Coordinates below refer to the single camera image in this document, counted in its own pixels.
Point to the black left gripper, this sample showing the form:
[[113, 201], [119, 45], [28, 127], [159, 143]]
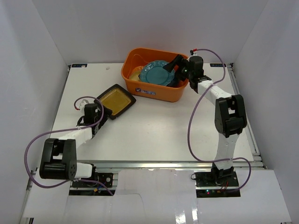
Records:
[[103, 114]]

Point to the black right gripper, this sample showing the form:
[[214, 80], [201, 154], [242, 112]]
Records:
[[181, 62]]

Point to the orange plastic bin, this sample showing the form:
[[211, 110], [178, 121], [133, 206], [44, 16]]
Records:
[[138, 58]]

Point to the small yellow square dish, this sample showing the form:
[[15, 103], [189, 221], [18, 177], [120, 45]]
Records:
[[134, 76]]

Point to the amber square plate black rim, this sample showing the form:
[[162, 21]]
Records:
[[117, 99]]

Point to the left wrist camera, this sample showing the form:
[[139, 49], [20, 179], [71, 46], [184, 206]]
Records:
[[82, 104]]

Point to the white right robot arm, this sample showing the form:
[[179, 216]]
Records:
[[229, 116]]

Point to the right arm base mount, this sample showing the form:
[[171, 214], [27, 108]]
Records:
[[216, 184]]

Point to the blue leaf-shaped plate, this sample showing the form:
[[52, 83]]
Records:
[[174, 83]]

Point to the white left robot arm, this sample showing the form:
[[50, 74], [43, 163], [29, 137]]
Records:
[[59, 158]]

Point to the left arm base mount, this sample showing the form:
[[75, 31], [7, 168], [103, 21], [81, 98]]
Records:
[[100, 184]]

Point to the teal round scalloped plate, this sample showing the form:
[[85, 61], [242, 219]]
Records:
[[154, 73]]

